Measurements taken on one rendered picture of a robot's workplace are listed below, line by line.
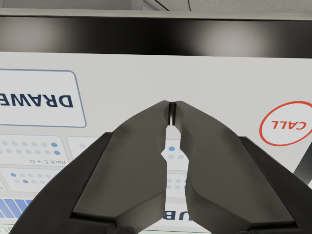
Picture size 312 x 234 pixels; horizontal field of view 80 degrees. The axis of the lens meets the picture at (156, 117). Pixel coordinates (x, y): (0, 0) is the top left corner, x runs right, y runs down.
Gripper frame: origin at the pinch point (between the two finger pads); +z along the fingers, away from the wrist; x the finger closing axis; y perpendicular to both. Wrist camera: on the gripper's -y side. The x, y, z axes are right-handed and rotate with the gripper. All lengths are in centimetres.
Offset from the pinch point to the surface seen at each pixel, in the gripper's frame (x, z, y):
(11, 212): -17.5, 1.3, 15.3
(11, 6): -19.3, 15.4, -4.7
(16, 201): -16.1, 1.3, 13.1
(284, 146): 9.3, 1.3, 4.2
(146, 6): -14, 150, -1
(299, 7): 100, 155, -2
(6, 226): -19.4, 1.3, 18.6
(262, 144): 7.5, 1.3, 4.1
